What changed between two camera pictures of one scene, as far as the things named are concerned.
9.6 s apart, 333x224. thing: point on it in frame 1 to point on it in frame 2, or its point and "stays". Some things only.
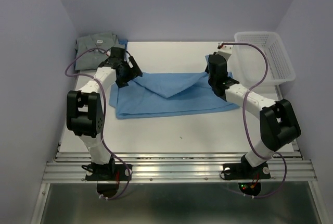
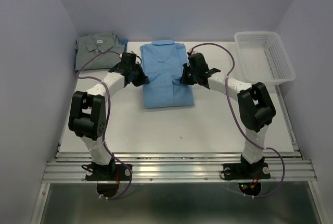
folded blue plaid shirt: (124, 42) stays
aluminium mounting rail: (180, 166) stays
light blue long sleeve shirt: (156, 94) to (162, 61)
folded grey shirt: (91, 59) stays
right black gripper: (207, 68) to (184, 79)
